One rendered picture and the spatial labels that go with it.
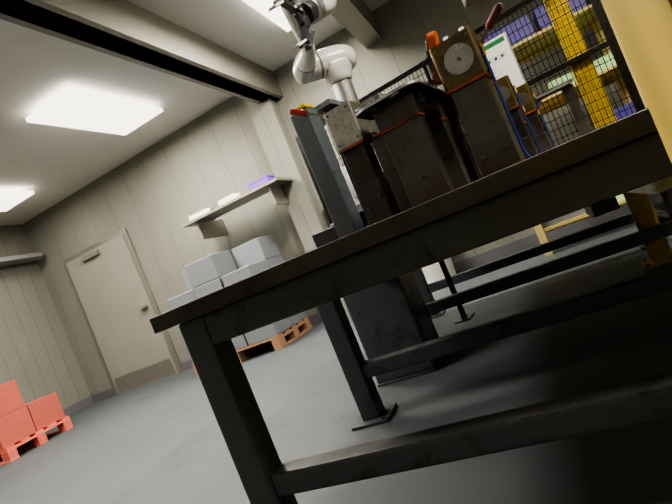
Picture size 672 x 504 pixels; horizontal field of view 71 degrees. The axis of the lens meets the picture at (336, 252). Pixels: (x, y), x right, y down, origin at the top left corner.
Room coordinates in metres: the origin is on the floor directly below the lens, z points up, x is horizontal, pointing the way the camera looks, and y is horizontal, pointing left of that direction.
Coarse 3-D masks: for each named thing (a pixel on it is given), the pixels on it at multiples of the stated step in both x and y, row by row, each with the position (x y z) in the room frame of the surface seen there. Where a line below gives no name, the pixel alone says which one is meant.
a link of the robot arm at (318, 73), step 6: (294, 60) 2.26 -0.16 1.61; (318, 60) 2.27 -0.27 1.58; (294, 66) 2.25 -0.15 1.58; (318, 66) 2.27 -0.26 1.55; (294, 72) 2.28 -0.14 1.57; (300, 72) 2.24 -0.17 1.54; (312, 72) 2.26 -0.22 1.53; (318, 72) 2.28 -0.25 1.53; (300, 78) 2.29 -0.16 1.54; (306, 78) 2.29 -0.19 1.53; (312, 78) 2.31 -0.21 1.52; (318, 78) 2.32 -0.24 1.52
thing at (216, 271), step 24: (264, 240) 5.37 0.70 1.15; (192, 264) 5.12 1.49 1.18; (216, 264) 5.06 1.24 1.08; (240, 264) 5.37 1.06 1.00; (264, 264) 5.15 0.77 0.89; (192, 288) 5.64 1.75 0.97; (216, 288) 5.05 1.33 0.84; (240, 336) 5.03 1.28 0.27; (264, 336) 4.94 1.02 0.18; (288, 336) 5.21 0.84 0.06; (240, 360) 5.07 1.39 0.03
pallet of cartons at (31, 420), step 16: (16, 384) 5.07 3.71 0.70; (0, 400) 4.87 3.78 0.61; (16, 400) 5.01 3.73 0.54; (48, 400) 5.35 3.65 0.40; (0, 416) 4.81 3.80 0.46; (16, 416) 4.95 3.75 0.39; (32, 416) 5.12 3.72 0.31; (48, 416) 5.28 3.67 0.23; (64, 416) 5.46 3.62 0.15; (0, 432) 4.76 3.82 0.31; (16, 432) 4.90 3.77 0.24; (32, 432) 5.04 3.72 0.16; (0, 448) 4.75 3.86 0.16; (16, 448) 5.61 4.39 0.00; (0, 464) 4.76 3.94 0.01
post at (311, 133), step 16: (304, 128) 1.51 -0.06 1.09; (320, 128) 1.52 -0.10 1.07; (304, 144) 1.52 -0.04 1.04; (320, 144) 1.49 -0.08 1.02; (320, 160) 1.50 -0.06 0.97; (336, 160) 1.54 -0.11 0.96; (320, 176) 1.51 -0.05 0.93; (336, 176) 1.50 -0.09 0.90; (336, 192) 1.50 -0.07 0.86; (336, 208) 1.51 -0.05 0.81; (352, 208) 1.52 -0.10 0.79; (336, 224) 1.52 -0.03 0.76; (352, 224) 1.49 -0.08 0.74
